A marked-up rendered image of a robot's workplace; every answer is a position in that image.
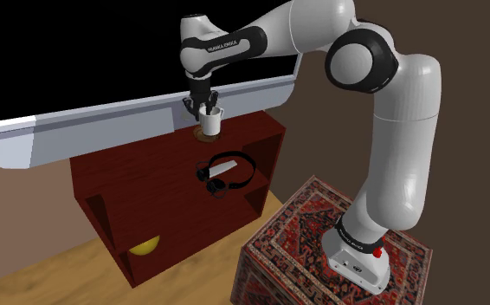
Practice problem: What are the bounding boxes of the black headphones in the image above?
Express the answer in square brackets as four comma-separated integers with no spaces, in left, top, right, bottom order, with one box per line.
[196,150,257,198]

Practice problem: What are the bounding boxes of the dark red wooden shelf cabinet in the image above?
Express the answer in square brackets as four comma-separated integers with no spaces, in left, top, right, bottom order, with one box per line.
[68,110,287,289]

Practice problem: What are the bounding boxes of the brown round coaster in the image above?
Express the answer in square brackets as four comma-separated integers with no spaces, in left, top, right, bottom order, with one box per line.
[192,125,222,143]

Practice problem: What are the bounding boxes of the large flat television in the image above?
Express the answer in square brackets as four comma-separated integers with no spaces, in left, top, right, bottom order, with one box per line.
[0,0,304,170]

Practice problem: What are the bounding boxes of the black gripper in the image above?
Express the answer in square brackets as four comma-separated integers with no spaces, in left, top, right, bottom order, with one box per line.
[182,75,219,121]

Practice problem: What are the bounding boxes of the white mug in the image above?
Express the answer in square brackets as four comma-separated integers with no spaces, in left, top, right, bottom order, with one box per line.
[197,105,225,137]

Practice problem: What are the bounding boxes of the knife with black handle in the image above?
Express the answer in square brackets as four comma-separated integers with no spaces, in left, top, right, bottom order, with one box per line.
[196,159,238,180]

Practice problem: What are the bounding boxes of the red patterned robot stand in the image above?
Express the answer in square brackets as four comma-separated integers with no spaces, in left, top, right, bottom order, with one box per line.
[229,174,434,305]

